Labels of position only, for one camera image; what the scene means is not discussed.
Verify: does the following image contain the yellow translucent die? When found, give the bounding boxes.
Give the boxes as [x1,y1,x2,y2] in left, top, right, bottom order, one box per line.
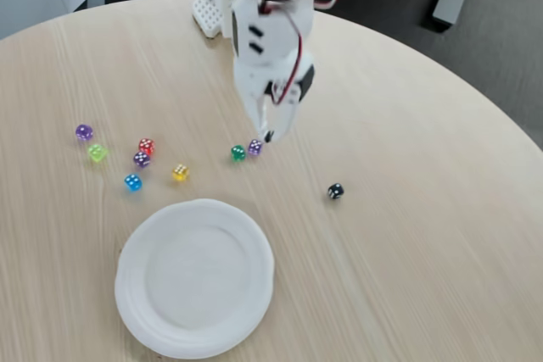
[171,163,191,183]

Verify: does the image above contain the lime green translucent die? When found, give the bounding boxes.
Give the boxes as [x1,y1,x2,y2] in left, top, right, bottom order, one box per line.
[87,143,108,164]

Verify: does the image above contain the white paper plate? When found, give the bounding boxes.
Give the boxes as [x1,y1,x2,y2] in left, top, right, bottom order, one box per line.
[114,198,276,359]

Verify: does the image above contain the blue translucent die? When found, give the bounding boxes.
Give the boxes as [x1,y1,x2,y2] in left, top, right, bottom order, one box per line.
[123,173,143,193]

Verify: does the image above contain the red black gripper cable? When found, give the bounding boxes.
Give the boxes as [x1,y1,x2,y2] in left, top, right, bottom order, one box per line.
[258,1,305,106]

